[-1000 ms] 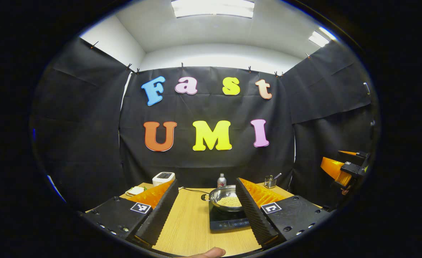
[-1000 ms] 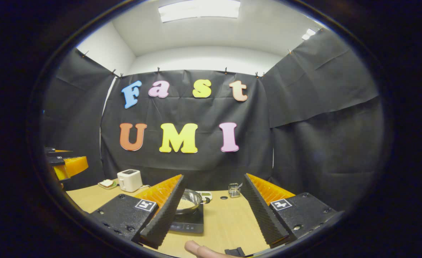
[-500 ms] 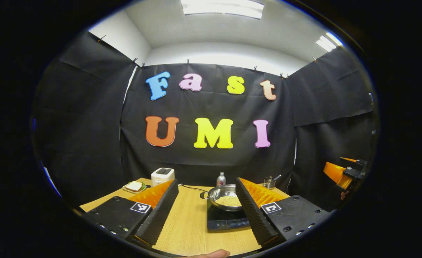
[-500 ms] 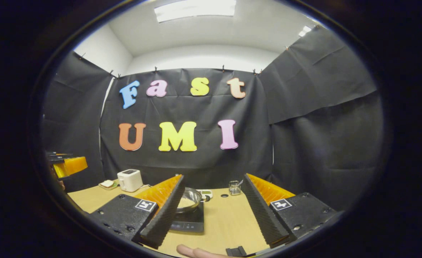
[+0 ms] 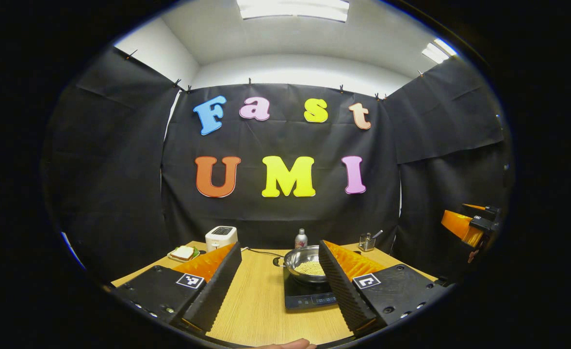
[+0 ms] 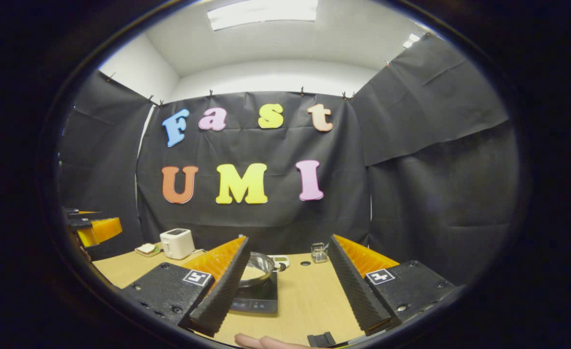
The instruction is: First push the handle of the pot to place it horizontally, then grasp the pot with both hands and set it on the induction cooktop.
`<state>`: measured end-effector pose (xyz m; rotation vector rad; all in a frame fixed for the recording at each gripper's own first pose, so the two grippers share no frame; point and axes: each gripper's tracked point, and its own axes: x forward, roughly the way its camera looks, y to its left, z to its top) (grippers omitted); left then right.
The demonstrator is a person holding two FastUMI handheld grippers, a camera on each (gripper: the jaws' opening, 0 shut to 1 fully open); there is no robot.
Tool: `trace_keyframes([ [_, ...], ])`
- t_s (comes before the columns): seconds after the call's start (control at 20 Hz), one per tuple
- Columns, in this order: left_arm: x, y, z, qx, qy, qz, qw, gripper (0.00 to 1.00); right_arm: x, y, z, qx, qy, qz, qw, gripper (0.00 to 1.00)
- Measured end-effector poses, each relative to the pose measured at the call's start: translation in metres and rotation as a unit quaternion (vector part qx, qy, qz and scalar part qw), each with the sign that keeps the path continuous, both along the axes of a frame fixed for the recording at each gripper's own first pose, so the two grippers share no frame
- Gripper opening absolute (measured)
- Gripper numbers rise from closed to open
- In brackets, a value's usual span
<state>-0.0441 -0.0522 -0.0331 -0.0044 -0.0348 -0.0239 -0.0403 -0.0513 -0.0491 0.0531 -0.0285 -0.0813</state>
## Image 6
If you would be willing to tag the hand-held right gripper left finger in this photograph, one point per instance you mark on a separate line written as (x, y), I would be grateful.
(224, 288)

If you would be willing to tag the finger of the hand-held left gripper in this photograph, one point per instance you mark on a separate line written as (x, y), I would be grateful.
(103, 230)

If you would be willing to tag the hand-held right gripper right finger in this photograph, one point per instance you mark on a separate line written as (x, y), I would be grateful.
(350, 286)

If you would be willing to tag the black induction cooktop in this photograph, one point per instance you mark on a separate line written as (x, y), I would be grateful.
(261, 299)

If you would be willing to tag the stainless steel pot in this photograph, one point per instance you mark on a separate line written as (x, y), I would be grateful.
(263, 263)

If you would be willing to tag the pile of yellow soybeans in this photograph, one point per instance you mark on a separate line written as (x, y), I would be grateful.
(253, 274)

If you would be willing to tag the clear glass jar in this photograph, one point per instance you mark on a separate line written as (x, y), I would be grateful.
(319, 253)

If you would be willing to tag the white bread slice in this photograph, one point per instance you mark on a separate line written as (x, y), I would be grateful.
(146, 248)

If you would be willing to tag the small green plate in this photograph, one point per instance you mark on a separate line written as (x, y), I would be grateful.
(158, 252)

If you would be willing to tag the white toaster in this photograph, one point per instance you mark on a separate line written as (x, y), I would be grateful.
(178, 245)

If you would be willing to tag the white divided grain tray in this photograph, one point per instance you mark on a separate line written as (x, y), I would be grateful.
(283, 259)

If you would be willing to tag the small ceiling light panel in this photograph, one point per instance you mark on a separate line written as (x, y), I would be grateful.
(411, 40)

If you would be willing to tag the large ceiling light panel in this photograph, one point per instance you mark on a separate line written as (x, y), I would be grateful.
(263, 12)

